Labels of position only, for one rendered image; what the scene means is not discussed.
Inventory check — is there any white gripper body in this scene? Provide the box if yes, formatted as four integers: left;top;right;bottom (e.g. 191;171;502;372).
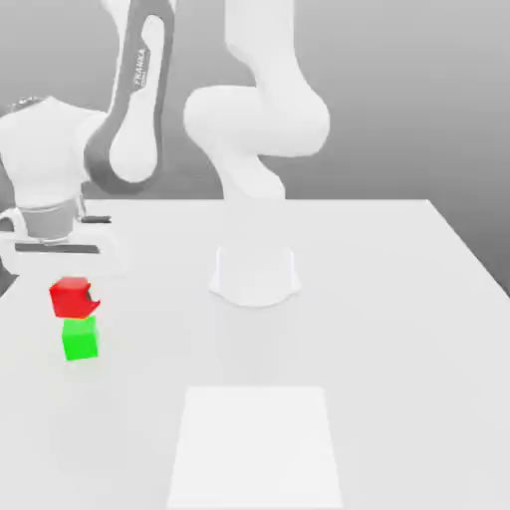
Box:
0;232;131;279

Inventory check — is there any small green cube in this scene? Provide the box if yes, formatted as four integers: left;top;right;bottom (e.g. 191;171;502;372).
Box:
61;315;100;363

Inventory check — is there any small red cube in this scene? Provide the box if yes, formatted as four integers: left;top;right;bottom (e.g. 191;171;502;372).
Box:
48;276;102;320

